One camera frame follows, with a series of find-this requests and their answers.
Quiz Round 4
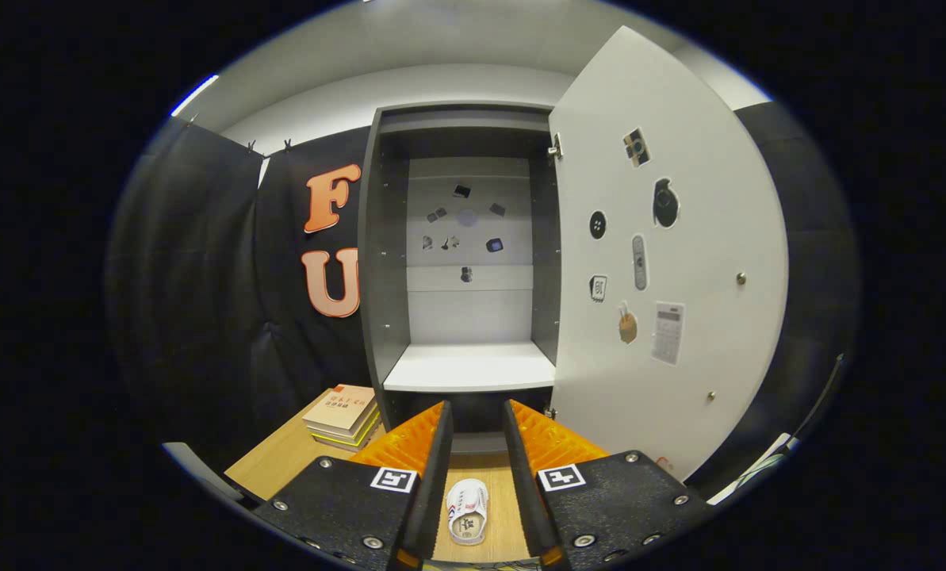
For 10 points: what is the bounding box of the beige shoe cabinet door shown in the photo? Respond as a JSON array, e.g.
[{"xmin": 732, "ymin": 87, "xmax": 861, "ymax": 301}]
[{"xmin": 546, "ymin": 25, "xmax": 791, "ymax": 483}]

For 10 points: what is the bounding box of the black backdrop cloth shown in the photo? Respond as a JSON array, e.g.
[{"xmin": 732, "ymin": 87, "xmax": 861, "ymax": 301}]
[{"xmin": 108, "ymin": 99, "xmax": 862, "ymax": 500}]

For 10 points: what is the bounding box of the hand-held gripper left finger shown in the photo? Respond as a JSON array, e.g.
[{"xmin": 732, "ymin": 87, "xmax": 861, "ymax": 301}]
[{"xmin": 252, "ymin": 400, "xmax": 454, "ymax": 571}]

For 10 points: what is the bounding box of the thin black cable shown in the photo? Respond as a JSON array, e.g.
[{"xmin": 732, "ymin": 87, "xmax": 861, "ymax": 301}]
[{"xmin": 794, "ymin": 353, "xmax": 846, "ymax": 441}]

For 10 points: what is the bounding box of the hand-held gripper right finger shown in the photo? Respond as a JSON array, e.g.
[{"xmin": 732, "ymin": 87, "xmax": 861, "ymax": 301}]
[{"xmin": 503, "ymin": 399, "xmax": 715, "ymax": 570}]

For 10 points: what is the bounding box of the narrow ceiling light strip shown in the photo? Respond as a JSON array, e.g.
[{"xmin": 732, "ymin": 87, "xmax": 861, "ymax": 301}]
[{"xmin": 170, "ymin": 74, "xmax": 220, "ymax": 118}]

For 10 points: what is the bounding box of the white shoe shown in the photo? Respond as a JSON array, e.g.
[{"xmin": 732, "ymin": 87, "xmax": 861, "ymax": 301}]
[{"xmin": 446, "ymin": 478, "xmax": 490, "ymax": 546}]

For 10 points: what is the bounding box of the tan cover book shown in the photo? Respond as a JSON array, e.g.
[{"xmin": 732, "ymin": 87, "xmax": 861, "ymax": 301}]
[{"xmin": 302, "ymin": 384, "xmax": 378, "ymax": 433}]

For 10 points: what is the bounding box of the dark grey shoe cabinet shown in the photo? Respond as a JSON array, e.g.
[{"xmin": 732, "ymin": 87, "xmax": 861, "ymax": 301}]
[{"xmin": 358, "ymin": 102, "xmax": 561, "ymax": 457}]

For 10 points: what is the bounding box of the white flat panel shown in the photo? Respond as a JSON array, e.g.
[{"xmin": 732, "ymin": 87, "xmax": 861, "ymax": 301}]
[{"xmin": 707, "ymin": 432, "xmax": 799, "ymax": 506}]

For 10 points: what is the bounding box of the yellow-edged book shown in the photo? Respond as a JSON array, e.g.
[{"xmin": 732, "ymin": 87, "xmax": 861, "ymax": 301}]
[{"xmin": 310, "ymin": 412, "xmax": 382, "ymax": 453}]

